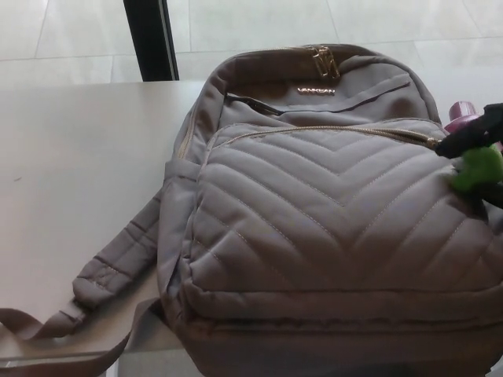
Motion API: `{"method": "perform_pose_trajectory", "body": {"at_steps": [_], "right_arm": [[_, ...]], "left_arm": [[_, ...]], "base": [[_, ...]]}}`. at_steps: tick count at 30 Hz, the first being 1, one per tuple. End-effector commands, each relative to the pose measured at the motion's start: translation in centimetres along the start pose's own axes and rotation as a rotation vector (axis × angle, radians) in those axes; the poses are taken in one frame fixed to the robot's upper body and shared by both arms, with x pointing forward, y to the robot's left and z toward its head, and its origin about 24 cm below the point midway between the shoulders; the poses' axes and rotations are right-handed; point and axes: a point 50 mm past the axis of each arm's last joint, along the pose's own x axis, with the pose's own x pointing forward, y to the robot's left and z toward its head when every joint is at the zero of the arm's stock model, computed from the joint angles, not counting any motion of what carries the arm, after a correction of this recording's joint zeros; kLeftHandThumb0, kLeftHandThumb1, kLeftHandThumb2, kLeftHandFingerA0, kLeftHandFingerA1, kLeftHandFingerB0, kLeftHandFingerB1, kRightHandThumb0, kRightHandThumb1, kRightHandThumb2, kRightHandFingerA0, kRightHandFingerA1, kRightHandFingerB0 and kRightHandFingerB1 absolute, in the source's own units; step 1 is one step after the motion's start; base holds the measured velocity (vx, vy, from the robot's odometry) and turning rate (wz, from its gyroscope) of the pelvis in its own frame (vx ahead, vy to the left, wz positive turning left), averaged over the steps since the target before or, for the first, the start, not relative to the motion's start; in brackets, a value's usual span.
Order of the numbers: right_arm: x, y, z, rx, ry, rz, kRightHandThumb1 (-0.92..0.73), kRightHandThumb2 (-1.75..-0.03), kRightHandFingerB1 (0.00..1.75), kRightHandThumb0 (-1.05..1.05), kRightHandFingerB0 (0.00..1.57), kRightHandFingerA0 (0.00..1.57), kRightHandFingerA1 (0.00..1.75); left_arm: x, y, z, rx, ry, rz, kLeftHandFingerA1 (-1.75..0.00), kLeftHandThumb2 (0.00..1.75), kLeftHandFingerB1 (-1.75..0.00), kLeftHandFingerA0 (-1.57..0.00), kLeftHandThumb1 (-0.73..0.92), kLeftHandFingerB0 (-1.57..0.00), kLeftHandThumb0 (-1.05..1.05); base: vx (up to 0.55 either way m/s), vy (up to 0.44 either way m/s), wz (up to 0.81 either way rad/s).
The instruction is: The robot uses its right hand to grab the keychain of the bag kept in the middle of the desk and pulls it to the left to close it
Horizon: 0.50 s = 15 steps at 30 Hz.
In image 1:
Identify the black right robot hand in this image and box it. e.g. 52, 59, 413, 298
433, 103, 503, 216

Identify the green plush keychain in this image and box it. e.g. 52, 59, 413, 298
449, 142, 503, 195

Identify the taupe quilted backpack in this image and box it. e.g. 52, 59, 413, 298
0, 44, 503, 377

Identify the purple plastic bottle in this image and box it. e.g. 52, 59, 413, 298
445, 101, 488, 134

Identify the black vertical post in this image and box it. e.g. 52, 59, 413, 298
124, 0, 181, 83

